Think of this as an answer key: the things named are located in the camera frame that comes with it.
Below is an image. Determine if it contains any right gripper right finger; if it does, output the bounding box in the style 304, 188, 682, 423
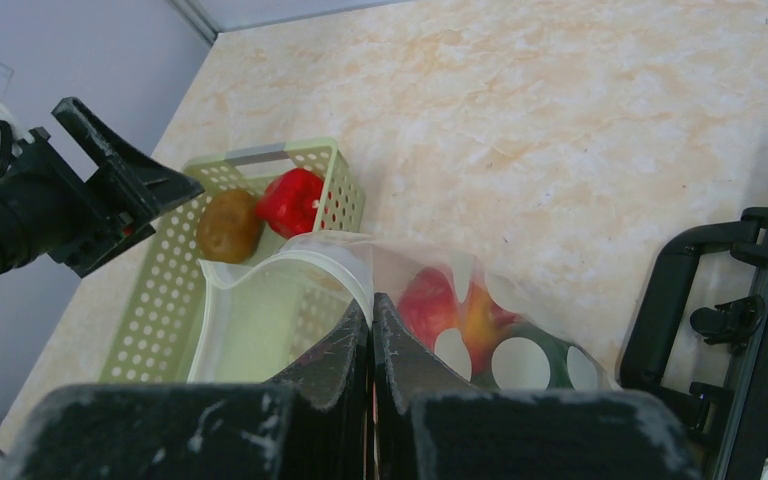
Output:
372, 293, 701, 479

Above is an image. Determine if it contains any clear polka dot zip bag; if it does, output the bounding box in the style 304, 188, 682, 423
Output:
185, 230, 620, 393

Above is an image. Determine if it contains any green perforated plastic basket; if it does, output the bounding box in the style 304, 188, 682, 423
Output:
99, 137, 367, 383

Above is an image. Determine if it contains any black case with poker chips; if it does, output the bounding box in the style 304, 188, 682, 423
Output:
619, 207, 768, 479

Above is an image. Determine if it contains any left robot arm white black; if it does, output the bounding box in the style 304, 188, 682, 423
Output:
0, 97, 204, 278

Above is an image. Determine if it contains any red apple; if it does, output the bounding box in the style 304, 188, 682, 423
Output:
397, 267, 523, 380

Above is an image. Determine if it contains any dark green avocado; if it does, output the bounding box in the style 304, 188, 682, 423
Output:
471, 323, 602, 391

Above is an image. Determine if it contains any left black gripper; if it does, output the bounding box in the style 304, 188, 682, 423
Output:
7, 97, 204, 278

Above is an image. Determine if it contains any red bell pepper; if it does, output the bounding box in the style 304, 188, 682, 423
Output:
255, 168, 324, 239

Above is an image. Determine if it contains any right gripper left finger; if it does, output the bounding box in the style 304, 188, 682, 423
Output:
0, 303, 369, 479

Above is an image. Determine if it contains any brown potato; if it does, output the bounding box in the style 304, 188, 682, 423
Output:
196, 189, 264, 264

